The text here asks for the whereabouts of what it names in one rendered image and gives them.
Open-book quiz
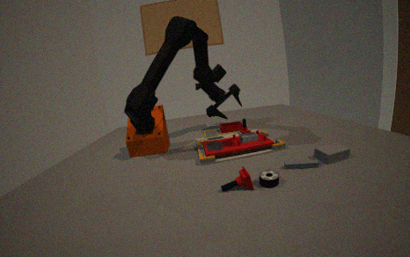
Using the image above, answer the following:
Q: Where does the black toy car wheel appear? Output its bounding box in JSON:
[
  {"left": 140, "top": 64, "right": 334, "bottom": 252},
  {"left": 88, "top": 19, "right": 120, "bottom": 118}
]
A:
[{"left": 260, "top": 170, "right": 279, "bottom": 188}]

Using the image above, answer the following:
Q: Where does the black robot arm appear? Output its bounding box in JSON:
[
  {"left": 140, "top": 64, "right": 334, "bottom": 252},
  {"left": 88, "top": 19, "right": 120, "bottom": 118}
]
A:
[{"left": 124, "top": 16, "right": 226, "bottom": 135}]

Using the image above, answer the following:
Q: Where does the grey flat bar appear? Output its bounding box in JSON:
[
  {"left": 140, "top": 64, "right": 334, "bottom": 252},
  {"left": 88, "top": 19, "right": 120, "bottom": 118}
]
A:
[{"left": 284, "top": 159, "right": 319, "bottom": 169}]

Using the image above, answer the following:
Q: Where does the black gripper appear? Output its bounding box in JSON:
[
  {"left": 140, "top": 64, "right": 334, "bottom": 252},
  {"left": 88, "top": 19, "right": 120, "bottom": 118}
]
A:
[{"left": 207, "top": 84, "right": 242, "bottom": 120}]

